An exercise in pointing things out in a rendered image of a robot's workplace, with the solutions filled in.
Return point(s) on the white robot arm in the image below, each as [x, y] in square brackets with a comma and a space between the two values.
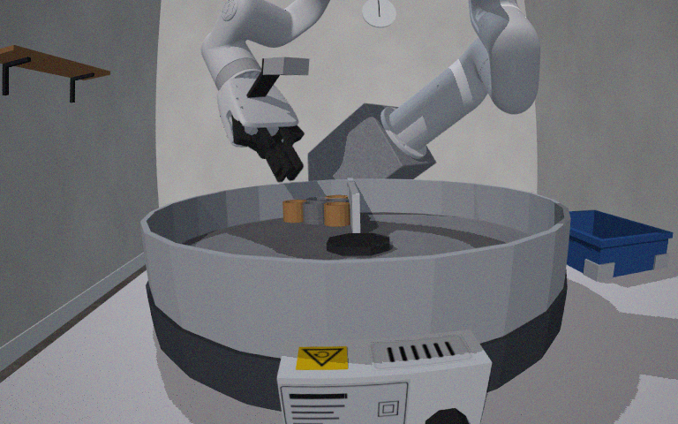
[509, 38]

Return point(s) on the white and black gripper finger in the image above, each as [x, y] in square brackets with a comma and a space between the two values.
[290, 135]
[263, 143]

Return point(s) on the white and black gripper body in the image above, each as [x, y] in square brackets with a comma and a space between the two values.
[256, 112]

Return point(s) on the blue crate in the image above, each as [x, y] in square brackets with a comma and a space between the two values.
[617, 249]

